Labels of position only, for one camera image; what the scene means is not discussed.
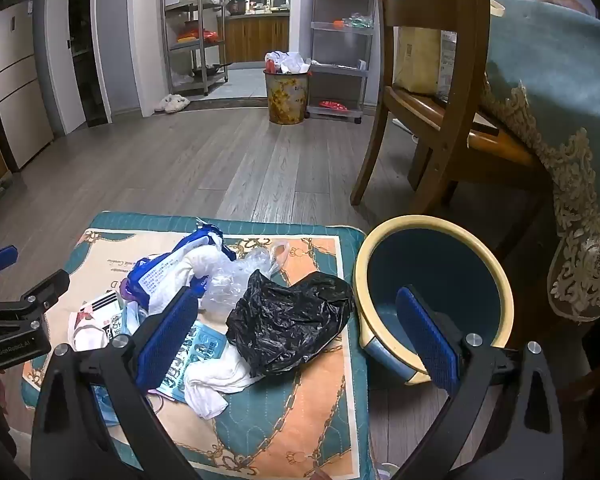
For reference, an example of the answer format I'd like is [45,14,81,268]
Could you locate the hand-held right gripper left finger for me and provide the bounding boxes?
[30,286,201,480]

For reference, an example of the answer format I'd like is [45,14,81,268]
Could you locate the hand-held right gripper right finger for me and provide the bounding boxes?
[390,286,565,480]

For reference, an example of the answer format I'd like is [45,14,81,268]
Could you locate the light blue printed packet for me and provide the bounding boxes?
[156,321,231,405]

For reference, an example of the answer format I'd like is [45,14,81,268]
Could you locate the white packaging with barcode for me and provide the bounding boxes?
[69,291,127,352]

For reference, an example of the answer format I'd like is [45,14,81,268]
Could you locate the white cloth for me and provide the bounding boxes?
[184,347,262,420]

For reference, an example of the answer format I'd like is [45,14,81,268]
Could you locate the blue and white wipes packet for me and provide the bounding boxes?
[130,224,231,322]

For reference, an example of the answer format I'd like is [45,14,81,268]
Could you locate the blue bin with yellow rim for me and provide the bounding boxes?
[354,215,516,387]

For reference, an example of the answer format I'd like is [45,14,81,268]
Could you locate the clear plastic bag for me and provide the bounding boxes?
[200,240,293,327]

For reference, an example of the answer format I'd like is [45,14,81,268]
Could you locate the black plastic bag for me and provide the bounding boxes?
[226,270,356,377]

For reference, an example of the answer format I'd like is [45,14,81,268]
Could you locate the floral patterned trash can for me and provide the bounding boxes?
[263,51,313,125]

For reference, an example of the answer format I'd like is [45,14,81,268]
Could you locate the teal and orange printed mat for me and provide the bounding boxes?
[22,211,377,480]

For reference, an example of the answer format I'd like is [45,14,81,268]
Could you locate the white refrigerator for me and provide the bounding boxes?
[0,2,56,171]

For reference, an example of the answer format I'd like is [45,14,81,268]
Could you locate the teal tablecloth with beige trim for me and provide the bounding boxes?
[479,0,600,322]

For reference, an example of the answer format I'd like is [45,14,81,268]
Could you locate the wooden chair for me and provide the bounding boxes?
[350,0,548,207]

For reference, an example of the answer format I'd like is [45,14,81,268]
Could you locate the brown paper bag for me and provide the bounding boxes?
[392,0,462,96]

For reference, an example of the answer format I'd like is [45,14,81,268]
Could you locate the red and orange bag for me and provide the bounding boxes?
[176,29,220,44]

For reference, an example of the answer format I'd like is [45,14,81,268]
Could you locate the steel shelf rack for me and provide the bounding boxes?
[160,0,230,97]

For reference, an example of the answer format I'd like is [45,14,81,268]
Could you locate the grey storage trolley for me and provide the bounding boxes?
[306,0,377,125]

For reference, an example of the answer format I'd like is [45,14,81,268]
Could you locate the wooden kitchen cabinet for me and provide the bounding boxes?
[224,12,290,64]

